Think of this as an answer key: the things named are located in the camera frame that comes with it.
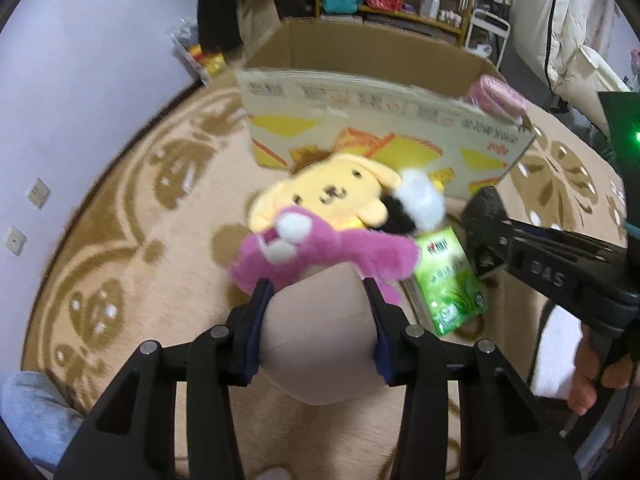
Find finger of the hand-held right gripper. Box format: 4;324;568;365
471;239;517;282
461;186;627;252

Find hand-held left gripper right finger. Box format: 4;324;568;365
362;277;581;480

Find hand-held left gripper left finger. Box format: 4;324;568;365
54;277;275;480

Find white fluffy pompom toy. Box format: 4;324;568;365
395;169;446;233

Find pink plush toy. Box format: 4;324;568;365
229;204;420;306

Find cardboard box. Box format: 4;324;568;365
235;17;538;201

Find yellow dog plush toy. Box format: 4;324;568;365
248;146;403;235

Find person's right hand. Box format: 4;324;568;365
567;322;640;416

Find green packet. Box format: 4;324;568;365
412;227;487;337

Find white cloth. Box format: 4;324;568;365
531;305;582;401

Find black fluffy toy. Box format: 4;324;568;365
372;195;426;236

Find pink folded cloth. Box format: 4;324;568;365
465;74;528;123

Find white trolley cart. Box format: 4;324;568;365
467;7;512;69

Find white padded recliner chair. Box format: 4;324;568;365
515;0;640;128

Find wooden shelf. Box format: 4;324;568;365
280;0;482;50

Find person's grey trouser leg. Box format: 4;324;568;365
0;370;85;473

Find clear plastic bag yellow items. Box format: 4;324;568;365
169;16;227;86

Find beige hanging coat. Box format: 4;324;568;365
235;0;282;61

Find dark hanging coat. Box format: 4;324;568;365
197;0;242;54

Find white wall socket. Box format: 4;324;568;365
26;177;52;209
2;226;28;257

